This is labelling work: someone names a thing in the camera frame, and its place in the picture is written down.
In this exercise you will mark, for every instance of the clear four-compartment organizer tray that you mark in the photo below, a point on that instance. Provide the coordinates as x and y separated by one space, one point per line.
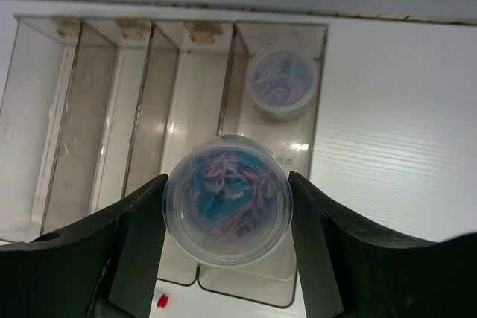
93 108

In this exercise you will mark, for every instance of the clear paperclip jar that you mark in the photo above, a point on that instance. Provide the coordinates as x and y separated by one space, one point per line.
228 203
282 80

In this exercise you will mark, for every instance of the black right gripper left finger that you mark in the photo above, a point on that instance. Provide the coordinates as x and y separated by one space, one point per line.
104 265

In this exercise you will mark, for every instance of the red capped white marker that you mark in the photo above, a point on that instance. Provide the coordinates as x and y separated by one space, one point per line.
162 299

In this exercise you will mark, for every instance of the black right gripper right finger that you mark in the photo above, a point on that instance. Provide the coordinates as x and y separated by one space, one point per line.
350 266

